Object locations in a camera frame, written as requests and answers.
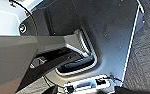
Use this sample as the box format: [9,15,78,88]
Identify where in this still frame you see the white box with blue middle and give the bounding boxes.
[62,78,117,94]

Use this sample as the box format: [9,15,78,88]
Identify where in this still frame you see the round ring on robot base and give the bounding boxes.
[18,23,29,34]

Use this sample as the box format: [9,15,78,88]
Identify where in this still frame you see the thin black base cable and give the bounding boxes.
[9,0,34,18]

